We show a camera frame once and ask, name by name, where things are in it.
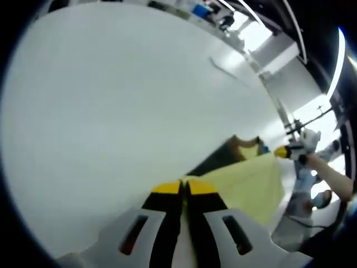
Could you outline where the black tripod stand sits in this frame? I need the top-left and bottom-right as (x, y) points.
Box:
(283, 104), (336, 138)

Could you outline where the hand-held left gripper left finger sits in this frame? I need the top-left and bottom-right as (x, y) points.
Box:
(55, 180), (184, 268)

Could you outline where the person's dark clothing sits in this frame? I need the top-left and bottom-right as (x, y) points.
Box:
(302, 220), (357, 261)

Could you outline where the blue container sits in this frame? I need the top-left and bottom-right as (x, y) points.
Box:
(193, 3), (210, 15)

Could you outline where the yellow grey blue garment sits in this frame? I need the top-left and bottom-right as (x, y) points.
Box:
(181, 135), (286, 224)

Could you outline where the ceiling light strip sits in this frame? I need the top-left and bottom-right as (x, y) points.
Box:
(324, 26), (347, 98)

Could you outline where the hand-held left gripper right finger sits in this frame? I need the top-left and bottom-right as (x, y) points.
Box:
(184, 179), (312, 268)

